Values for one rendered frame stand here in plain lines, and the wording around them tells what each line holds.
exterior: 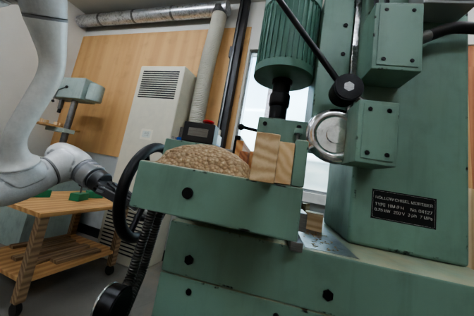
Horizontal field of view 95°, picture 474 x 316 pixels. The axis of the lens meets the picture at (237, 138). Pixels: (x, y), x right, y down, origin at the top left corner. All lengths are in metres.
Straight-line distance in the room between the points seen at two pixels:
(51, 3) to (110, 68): 2.48
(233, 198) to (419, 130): 0.46
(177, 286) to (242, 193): 0.26
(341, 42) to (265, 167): 0.55
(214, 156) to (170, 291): 0.28
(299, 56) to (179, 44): 2.23
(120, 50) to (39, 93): 2.49
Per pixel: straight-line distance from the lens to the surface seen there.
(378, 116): 0.48
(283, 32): 0.67
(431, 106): 0.64
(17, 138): 0.86
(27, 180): 0.89
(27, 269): 1.71
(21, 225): 2.64
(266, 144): 0.18
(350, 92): 0.52
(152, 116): 2.18
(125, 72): 3.07
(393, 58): 0.54
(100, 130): 3.03
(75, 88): 2.74
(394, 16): 0.60
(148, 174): 0.30
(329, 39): 0.68
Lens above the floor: 0.90
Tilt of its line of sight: 9 degrees up
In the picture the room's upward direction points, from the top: 10 degrees clockwise
